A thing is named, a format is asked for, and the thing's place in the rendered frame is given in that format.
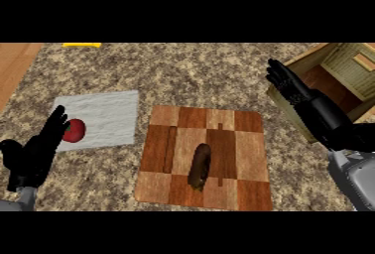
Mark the wooden box basket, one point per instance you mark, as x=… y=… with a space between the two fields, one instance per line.
x=332 y=82

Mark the checkered wooden cutting board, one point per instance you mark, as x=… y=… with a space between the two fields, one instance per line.
x=205 y=155

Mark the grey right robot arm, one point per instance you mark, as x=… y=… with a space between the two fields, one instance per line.
x=354 y=178

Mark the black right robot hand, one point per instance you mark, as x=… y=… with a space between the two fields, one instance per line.
x=311 y=105

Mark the pale grey placemat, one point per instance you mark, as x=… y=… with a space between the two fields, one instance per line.
x=99 y=119

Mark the yellow flat object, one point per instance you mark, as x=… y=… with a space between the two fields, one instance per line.
x=81 y=44

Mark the red tomato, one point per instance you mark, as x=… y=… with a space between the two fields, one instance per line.
x=75 y=130

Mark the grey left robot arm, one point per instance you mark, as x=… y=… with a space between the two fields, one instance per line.
x=23 y=200

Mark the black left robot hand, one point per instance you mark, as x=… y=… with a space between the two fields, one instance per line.
x=29 y=158

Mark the brown sweet potato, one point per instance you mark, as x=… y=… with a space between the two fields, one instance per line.
x=199 y=167

